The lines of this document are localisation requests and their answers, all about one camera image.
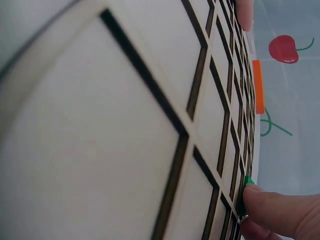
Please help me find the person's right hand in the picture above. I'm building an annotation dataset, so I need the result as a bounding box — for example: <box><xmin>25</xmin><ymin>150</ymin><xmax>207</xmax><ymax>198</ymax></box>
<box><xmin>239</xmin><ymin>185</ymin><xmax>320</xmax><ymax>240</ymax></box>

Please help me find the wooden lattice grid board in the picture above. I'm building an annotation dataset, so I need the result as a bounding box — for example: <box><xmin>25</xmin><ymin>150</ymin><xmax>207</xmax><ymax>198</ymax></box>
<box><xmin>0</xmin><ymin>0</ymin><xmax>262</xmax><ymax>240</ymax></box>

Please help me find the orange plastic tile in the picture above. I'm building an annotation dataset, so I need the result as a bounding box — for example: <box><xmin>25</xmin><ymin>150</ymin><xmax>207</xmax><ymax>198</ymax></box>
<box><xmin>252</xmin><ymin>59</ymin><xmax>266</xmax><ymax>115</ymax></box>

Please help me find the green plastic tile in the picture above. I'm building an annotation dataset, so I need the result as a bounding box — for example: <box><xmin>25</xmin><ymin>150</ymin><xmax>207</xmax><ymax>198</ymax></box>
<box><xmin>236</xmin><ymin>174</ymin><xmax>257</xmax><ymax>219</ymax></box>

